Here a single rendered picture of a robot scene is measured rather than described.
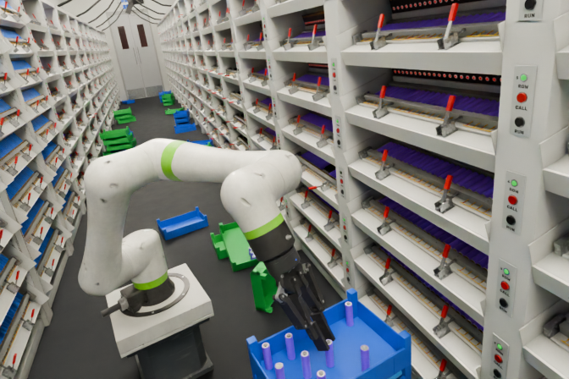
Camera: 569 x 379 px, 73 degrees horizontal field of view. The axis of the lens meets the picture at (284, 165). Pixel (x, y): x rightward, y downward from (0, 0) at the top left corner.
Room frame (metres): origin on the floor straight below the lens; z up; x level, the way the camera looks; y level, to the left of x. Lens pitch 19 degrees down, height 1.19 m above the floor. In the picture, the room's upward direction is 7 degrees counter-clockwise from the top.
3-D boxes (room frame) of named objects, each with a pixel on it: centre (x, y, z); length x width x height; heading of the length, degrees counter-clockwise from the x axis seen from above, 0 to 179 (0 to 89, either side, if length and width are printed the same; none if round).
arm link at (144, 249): (1.20, 0.54, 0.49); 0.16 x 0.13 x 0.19; 146
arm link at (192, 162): (0.93, 0.12, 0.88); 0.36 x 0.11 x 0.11; 56
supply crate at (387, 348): (0.67, -0.05, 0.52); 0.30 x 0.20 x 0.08; 116
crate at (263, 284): (1.59, 0.11, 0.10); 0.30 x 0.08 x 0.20; 153
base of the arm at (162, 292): (1.17, 0.58, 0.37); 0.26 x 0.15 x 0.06; 129
